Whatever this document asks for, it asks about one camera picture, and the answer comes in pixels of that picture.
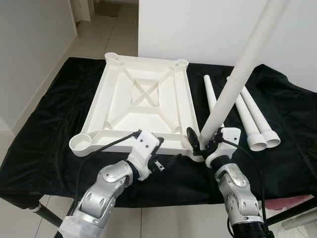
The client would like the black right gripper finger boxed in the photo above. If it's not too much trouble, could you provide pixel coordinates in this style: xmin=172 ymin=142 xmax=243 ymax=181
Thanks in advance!
xmin=186 ymin=126 xmax=203 ymax=155

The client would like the white plastic table leg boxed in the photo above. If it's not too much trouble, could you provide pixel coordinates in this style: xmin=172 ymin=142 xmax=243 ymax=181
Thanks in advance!
xmin=198 ymin=0 xmax=293 ymax=147
xmin=228 ymin=77 xmax=268 ymax=151
xmin=204 ymin=75 xmax=224 ymax=129
xmin=240 ymin=85 xmax=281 ymax=148

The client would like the white plastic children table top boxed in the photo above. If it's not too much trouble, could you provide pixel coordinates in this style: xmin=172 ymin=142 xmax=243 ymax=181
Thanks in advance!
xmin=69 ymin=52 xmax=205 ymax=162

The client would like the black shiny table cloth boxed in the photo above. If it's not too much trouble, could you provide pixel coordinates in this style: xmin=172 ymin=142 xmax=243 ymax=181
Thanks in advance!
xmin=0 ymin=57 xmax=317 ymax=209

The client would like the pink cloth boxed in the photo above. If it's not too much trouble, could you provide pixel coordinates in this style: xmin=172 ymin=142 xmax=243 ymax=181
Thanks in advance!
xmin=267 ymin=194 xmax=313 ymax=211

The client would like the black metal table leg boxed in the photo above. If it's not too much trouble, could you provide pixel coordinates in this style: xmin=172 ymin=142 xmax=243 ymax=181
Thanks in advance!
xmin=34 ymin=203 xmax=62 ymax=229
xmin=265 ymin=198 xmax=317 ymax=226

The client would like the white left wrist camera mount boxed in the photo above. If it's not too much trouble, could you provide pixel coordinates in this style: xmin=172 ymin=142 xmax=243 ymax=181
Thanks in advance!
xmin=128 ymin=130 xmax=164 ymax=180

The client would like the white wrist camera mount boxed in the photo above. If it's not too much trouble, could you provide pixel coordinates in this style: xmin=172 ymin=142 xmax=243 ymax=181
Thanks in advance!
xmin=204 ymin=127 xmax=242 ymax=169
xmin=128 ymin=130 xmax=164 ymax=180

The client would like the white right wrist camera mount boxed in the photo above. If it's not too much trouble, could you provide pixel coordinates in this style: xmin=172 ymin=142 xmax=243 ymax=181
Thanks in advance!
xmin=204 ymin=127 xmax=242 ymax=169

